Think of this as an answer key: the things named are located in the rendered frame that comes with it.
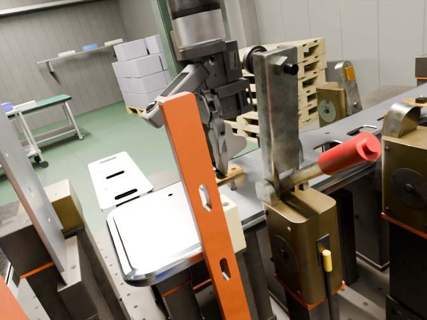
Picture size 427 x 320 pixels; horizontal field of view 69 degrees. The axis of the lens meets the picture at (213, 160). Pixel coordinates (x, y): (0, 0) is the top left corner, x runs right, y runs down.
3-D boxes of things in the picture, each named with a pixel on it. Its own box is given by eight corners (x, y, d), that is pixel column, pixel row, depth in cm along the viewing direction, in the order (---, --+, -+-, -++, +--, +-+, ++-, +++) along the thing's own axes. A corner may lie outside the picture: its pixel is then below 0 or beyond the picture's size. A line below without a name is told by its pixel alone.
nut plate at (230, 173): (234, 164, 58) (233, 159, 58) (244, 171, 55) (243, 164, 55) (194, 182, 56) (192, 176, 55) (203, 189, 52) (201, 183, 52)
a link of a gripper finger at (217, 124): (232, 152, 49) (218, 98, 46) (223, 155, 49) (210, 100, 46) (218, 147, 53) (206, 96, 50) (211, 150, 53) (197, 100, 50)
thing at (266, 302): (265, 305, 65) (239, 185, 54) (277, 319, 62) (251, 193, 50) (237, 323, 63) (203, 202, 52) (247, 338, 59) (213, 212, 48)
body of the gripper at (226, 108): (256, 115, 51) (243, 36, 46) (209, 131, 48) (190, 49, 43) (233, 108, 57) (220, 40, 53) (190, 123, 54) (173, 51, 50)
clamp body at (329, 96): (333, 190, 99) (323, 80, 85) (365, 205, 88) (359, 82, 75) (317, 199, 96) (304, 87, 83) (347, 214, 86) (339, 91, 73)
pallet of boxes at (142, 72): (196, 103, 588) (177, 30, 537) (153, 119, 547) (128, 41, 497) (166, 100, 695) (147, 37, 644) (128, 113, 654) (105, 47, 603)
